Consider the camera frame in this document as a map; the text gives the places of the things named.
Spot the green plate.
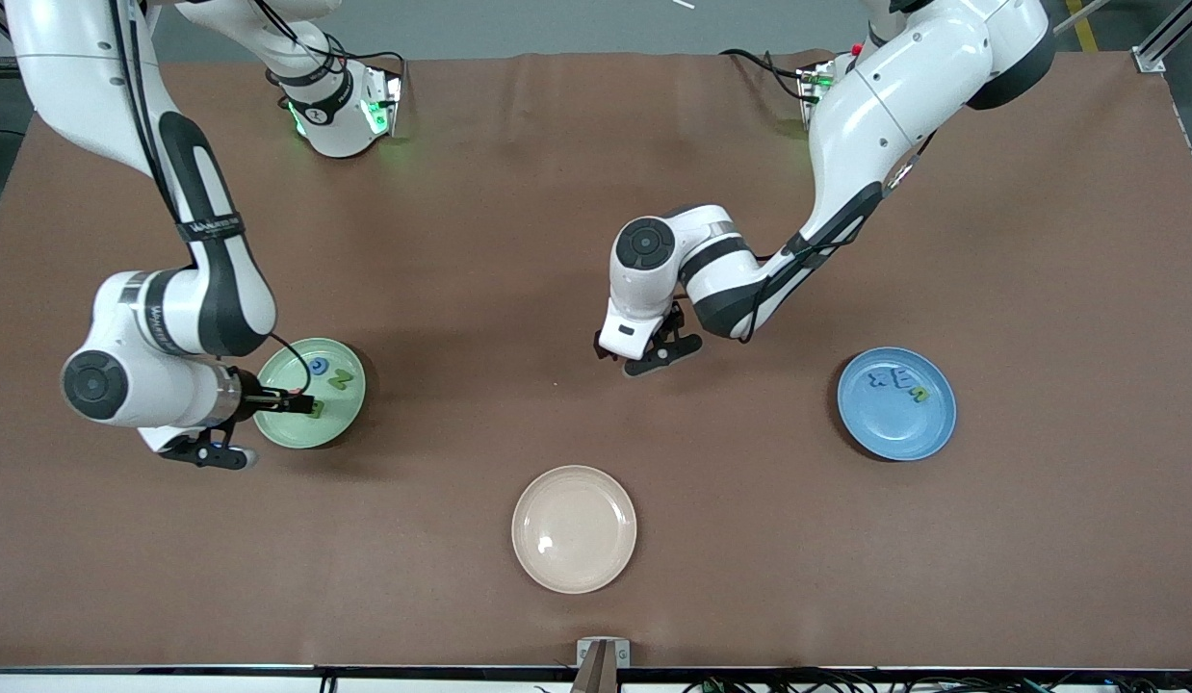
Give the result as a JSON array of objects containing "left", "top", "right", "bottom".
[{"left": 252, "top": 337, "right": 368, "bottom": 450}]

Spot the brown table mat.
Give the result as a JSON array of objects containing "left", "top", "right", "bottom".
[{"left": 0, "top": 50, "right": 1192, "bottom": 670}]

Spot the beige plate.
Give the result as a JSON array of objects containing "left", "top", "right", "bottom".
[{"left": 511, "top": 465, "right": 638, "bottom": 595}]

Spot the blue plate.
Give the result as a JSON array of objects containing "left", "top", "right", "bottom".
[{"left": 837, "top": 346, "right": 958, "bottom": 462}]

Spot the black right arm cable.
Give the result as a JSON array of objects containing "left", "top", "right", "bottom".
[{"left": 110, "top": 0, "right": 313, "bottom": 394}]

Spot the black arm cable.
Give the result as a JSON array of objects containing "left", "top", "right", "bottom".
[
  {"left": 740, "top": 130, "right": 939, "bottom": 343},
  {"left": 110, "top": 0, "right": 313, "bottom": 394}
]

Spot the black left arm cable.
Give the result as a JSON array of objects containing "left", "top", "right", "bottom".
[{"left": 740, "top": 130, "right": 939, "bottom": 343}]

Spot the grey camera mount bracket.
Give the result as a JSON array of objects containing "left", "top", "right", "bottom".
[{"left": 575, "top": 637, "right": 633, "bottom": 693}]

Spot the black left base cable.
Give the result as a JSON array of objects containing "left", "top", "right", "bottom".
[{"left": 719, "top": 48, "right": 809, "bottom": 102}]

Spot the black base cable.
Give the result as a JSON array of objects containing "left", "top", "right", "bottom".
[
  {"left": 719, "top": 48, "right": 809, "bottom": 102},
  {"left": 269, "top": 0, "right": 406, "bottom": 68}
]

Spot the black right base cable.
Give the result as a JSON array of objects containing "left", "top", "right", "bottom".
[{"left": 269, "top": 0, "right": 406, "bottom": 68}]

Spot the aluminium frame post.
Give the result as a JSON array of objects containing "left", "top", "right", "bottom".
[{"left": 1135, "top": 0, "right": 1192, "bottom": 74}]

